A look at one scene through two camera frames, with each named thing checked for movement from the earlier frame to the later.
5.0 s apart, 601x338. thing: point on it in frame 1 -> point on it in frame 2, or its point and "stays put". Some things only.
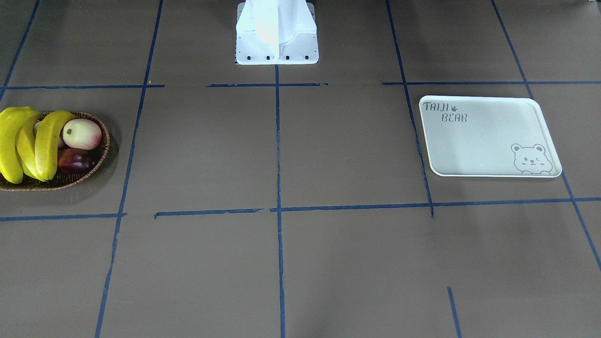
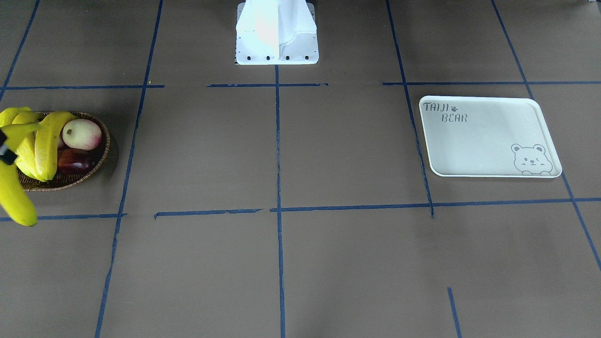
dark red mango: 74,160 stays put
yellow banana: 46,142 stays put
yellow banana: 10,119 -> 10,189
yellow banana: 25,142 stays put
